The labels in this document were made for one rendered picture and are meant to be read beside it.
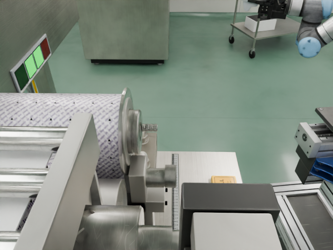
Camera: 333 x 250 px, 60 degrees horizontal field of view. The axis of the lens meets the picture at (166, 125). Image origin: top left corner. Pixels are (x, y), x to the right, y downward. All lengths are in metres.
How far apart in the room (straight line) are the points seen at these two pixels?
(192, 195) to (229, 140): 2.26
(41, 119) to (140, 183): 0.19
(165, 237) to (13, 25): 0.73
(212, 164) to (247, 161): 1.34
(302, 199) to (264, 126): 0.95
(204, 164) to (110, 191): 0.54
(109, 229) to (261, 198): 0.12
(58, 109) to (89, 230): 0.27
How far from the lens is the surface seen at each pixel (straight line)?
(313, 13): 1.33
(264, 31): 3.91
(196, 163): 0.93
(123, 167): 0.45
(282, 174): 2.25
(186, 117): 2.60
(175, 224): 0.79
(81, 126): 0.18
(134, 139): 0.46
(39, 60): 0.97
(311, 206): 1.85
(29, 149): 0.19
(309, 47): 1.22
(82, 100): 0.47
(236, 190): 0.16
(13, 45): 0.86
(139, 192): 0.51
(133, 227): 0.23
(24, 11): 0.93
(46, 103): 0.48
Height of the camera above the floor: 1.56
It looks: 39 degrees down
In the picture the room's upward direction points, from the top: straight up
